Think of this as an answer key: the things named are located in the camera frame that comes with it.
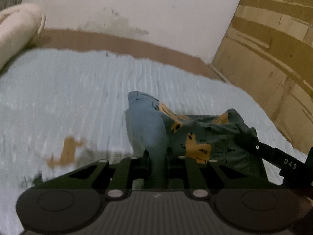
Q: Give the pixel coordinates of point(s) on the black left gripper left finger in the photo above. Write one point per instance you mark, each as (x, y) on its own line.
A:
(100, 176)

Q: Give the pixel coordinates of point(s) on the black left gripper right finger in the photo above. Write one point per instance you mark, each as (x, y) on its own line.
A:
(188, 175)

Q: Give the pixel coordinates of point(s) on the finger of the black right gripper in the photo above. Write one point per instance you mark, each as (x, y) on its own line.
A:
(297, 176)

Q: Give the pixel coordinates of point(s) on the blue orange patterned pants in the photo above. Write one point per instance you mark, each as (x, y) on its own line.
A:
(223, 138)

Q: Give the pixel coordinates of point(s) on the light blue deer bedspread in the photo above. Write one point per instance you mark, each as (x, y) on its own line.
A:
(62, 109)

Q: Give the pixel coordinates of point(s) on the plywood wardrobe panel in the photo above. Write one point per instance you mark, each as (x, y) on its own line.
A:
(267, 51)

